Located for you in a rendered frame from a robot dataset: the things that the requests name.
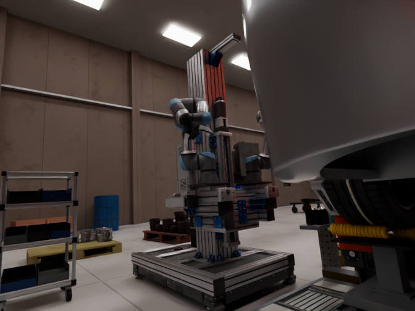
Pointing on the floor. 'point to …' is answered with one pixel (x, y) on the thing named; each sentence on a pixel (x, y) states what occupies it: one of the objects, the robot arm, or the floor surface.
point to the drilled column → (328, 249)
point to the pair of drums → (106, 212)
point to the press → (247, 150)
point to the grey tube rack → (50, 269)
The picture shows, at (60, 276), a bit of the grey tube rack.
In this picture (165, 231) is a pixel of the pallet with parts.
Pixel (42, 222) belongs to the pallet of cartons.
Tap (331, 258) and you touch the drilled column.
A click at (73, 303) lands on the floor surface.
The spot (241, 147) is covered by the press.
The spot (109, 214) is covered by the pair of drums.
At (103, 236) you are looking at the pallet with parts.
